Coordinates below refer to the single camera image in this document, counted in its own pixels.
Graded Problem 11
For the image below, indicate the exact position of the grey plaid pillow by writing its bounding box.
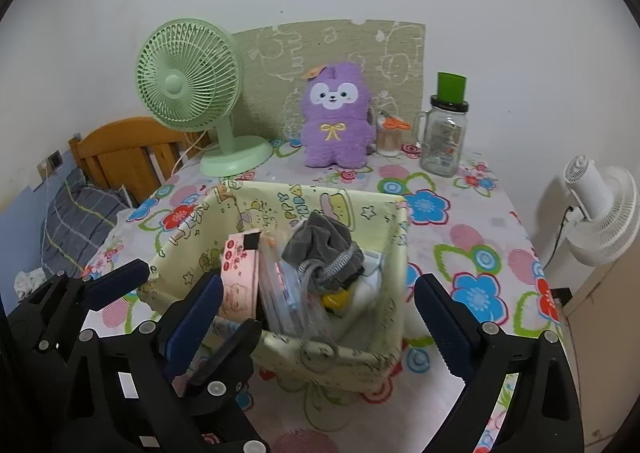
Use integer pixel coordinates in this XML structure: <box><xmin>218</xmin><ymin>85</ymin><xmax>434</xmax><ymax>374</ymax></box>
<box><xmin>40</xmin><ymin>168</ymin><xmax>130</xmax><ymax>277</ymax></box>

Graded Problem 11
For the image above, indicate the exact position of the cotton swab container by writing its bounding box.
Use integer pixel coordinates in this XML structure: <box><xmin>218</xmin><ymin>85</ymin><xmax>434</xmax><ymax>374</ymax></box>
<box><xmin>375</xmin><ymin>110</ymin><xmax>411</xmax><ymax>158</ymax></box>

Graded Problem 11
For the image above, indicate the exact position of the green cartoon backing board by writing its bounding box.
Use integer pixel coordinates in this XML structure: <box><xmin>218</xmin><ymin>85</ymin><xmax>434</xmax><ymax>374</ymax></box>
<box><xmin>231</xmin><ymin>20</ymin><xmax>426</xmax><ymax>140</ymax></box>

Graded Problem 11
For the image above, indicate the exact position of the purple plush toy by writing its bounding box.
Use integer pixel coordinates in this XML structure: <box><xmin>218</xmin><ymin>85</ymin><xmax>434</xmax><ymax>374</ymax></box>
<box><xmin>300</xmin><ymin>61</ymin><xmax>375</xmax><ymax>169</ymax></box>

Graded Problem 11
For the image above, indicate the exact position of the crumpled white cloth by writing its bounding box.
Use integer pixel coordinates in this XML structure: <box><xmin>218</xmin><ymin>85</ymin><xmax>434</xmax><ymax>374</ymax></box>
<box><xmin>13</xmin><ymin>268</ymin><xmax>47</xmax><ymax>301</ymax></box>

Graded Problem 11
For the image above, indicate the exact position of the pink wet wipes pack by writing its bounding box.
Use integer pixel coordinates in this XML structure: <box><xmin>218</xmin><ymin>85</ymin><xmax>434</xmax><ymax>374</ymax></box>
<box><xmin>219</xmin><ymin>229</ymin><xmax>260</xmax><ymax>323</ymax></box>

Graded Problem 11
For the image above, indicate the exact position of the green desk fan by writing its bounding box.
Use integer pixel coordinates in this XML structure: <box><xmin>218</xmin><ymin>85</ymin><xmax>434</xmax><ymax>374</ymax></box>
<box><xmin>136</xmin><ymin>19</ymin><xmax>272</xmax><ymax>177</ymax></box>

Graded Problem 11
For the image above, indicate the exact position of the white standing fan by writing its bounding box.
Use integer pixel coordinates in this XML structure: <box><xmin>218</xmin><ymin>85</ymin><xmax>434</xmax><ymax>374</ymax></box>
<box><xmin>563</xmin><ymin>154</ymin><xmax>639</xmax><ymax>268</ymax></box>

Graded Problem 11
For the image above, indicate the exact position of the yellow black item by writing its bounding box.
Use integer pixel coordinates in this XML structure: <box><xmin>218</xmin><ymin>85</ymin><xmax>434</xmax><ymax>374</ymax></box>
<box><xmin>320</xmin><ymin>289</ymin><xmax>352</xmax><ymax>317</ymax></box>

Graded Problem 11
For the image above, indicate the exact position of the yellow cartoon fabric storage box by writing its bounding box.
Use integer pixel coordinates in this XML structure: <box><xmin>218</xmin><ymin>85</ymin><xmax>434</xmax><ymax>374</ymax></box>
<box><xmin>138</xmin><ymin>181</ymin><xmax>409</xmax><ymax>392</ymax></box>

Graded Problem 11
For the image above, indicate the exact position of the glass jar green lid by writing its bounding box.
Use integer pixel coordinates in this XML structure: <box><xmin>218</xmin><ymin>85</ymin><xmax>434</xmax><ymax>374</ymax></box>
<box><xmin>413</xmin><ymin>72</ymin><xmax>469</xmax><ymax>178</ymax></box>

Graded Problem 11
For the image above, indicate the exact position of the white folded cloth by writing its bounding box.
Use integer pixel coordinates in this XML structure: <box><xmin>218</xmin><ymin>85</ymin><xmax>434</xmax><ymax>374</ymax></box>
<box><xmin>343</xmin><ymin>251</ymin><xmax>383</xmax><ymax>319</ymax></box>

